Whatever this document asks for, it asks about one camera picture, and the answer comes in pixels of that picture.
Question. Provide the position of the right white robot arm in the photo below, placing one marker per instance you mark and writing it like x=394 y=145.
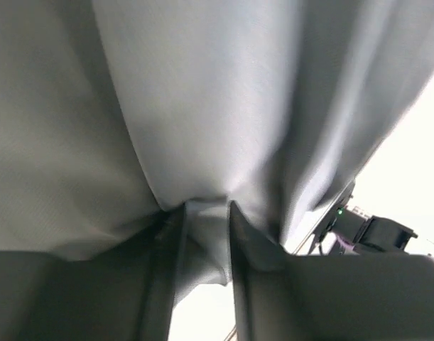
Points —
x=339 y=227

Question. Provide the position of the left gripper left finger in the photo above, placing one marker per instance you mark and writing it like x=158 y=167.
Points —
x=125 y=293

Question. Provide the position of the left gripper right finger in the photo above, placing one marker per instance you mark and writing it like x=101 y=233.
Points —
x=280 y=296

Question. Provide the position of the grey pleated skirt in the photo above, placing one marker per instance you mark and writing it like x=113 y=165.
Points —
x=111 y=111

